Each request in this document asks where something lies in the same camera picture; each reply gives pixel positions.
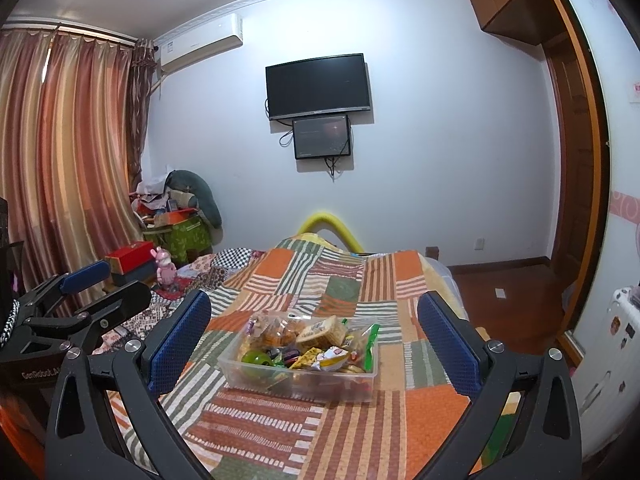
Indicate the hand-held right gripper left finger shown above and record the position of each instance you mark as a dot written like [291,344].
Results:
[182,340]

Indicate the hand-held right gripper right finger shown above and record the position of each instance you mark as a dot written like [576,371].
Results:
[445,340]

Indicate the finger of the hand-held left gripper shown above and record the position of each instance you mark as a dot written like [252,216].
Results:
[120,302]
[85,276]

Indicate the clear plastic bin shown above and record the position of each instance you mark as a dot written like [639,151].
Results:
[300,385]

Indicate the person's left forearm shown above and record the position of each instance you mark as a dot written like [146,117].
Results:
[20,435]

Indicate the red box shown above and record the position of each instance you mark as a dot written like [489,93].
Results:
[130,255]

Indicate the pink toy figure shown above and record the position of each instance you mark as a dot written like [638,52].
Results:
[165,270]

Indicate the green snack packet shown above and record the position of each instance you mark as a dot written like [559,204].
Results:
[370,347]

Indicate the green round container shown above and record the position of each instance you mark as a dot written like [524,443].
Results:
[256,358]

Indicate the clear bag of small breads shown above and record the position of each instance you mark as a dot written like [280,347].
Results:
[275,330]

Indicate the pile of clothes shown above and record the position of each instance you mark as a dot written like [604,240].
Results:
[150,200]

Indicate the orange box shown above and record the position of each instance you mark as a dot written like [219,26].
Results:
[175,216]

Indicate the striped brown curtain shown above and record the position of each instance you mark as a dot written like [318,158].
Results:
[75,160]

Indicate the beige cracker packet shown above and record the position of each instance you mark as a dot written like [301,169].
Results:
[322,331]

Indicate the yellow triangular snack packet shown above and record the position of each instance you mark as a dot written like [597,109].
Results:
[306,358]

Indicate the grey cloth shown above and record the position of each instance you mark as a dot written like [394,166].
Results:
[567,297]

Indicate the patchwork striped blanket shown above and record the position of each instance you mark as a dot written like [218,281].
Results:
[310,435]

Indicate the white stickered appliance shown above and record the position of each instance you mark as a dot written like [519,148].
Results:
[605,385]

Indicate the yellow padded tube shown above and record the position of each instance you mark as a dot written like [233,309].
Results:
[325,219]

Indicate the brown wooden door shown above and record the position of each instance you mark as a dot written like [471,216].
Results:
[570,160]

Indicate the white air conditioner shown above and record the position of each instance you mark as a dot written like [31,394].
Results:
[200,45]

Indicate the white sliding door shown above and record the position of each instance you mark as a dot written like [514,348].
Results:
[625,135]

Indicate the brown wooden overhead cabinet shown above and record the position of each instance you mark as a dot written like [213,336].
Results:
[505,0]

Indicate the wooden bed post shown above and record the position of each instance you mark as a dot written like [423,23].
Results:
[432,252]

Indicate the white wall socket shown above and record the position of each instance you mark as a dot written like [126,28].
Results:
[478,244]

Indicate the small black wall monitor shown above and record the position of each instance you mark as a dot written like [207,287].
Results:
[320,137]

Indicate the black wall television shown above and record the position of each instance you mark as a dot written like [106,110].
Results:
[317,85]

